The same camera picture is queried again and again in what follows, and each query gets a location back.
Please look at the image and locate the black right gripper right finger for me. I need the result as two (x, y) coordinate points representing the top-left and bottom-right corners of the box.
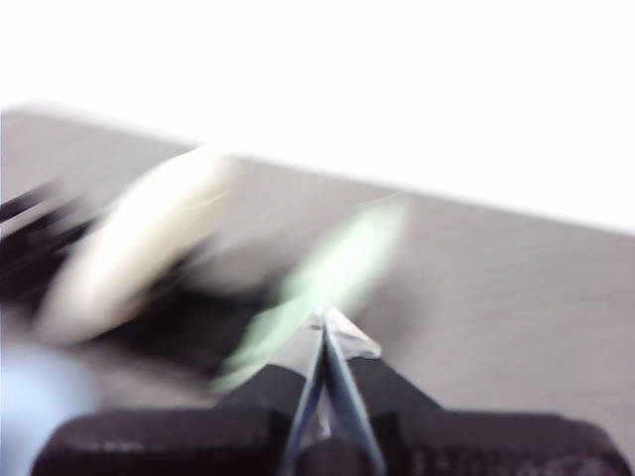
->
(321, 305), (631, 476)

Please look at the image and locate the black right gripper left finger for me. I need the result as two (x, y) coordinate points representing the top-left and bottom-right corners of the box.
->
(32, 306), (326, 476)

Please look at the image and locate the blue plate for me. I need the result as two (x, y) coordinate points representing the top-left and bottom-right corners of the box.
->
(0, 346), (95, 467)

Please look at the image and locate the black plate rack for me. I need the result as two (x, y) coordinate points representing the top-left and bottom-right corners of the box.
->
(0, 180), (279, 383)

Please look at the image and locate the white plate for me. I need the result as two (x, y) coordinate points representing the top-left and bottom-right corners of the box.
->
(37, 146), (239, 346)

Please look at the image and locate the green plate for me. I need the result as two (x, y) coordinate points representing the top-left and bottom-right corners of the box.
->
(210, 195), (411, 393)

